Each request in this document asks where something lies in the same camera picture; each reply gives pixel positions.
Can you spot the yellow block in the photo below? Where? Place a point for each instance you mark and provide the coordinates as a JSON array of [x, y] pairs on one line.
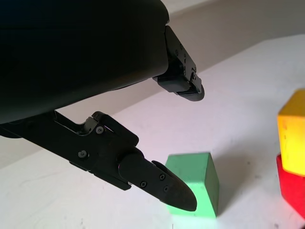
[[293, 138]]

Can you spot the green block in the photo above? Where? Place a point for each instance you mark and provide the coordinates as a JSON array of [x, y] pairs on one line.
[[202, 181]]

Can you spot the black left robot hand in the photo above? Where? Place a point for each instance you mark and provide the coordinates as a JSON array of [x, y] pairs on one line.
[[83, 59]]

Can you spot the red block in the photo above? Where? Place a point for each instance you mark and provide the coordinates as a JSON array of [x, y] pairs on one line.
[[293, 190]]

